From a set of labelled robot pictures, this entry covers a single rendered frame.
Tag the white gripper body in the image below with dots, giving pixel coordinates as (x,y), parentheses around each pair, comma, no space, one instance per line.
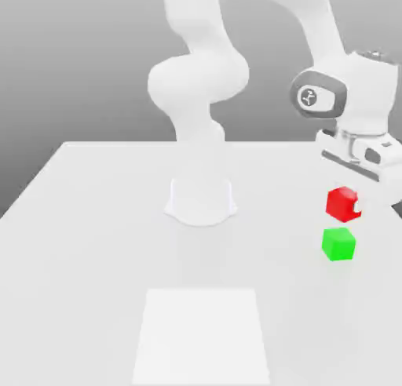
(384,186)

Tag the small red cube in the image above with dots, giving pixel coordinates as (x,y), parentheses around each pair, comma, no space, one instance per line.
(340,204)

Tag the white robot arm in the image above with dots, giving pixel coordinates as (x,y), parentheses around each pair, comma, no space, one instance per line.
(198,78)

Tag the small green cube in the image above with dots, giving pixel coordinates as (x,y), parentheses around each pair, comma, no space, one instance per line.
(338,244)

